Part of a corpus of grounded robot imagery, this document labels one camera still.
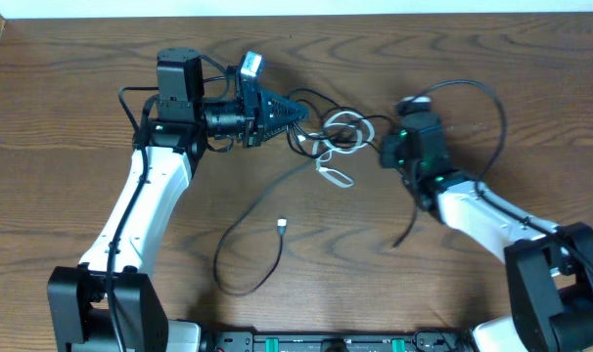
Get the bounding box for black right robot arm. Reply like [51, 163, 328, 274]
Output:
[381, 110, 593, 351]

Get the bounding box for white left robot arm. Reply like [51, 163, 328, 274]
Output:
[47, 47, 308, 351]

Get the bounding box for left camera cable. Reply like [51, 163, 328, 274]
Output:
[104, 61, 232, 352]

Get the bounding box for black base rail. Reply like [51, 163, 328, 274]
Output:
[199, 329, 477, 352]

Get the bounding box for white USB cable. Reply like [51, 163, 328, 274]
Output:
[298, 110, 376, 190]

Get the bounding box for black USB cable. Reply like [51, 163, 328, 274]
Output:
[212, 87, 420, 297]

